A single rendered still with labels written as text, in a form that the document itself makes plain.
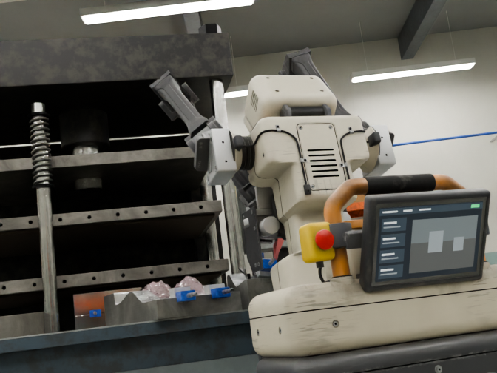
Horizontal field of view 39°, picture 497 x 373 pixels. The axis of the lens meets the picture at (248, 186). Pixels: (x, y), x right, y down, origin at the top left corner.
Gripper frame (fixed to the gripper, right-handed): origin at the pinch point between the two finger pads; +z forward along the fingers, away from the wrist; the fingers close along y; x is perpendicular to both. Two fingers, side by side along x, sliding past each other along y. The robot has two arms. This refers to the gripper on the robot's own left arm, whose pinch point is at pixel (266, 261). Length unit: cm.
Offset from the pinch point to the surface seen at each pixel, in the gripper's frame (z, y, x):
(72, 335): 25, 55, 6
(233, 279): 0.0, 6.4, -24.9
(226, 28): -426, -58, -509
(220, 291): 11.9, 15.5, 9.7
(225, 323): 20.4, 13.5, 6.4
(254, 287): 8.4, 3.9, 1.1
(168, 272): -14, 25, -77
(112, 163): -60, 51, -74
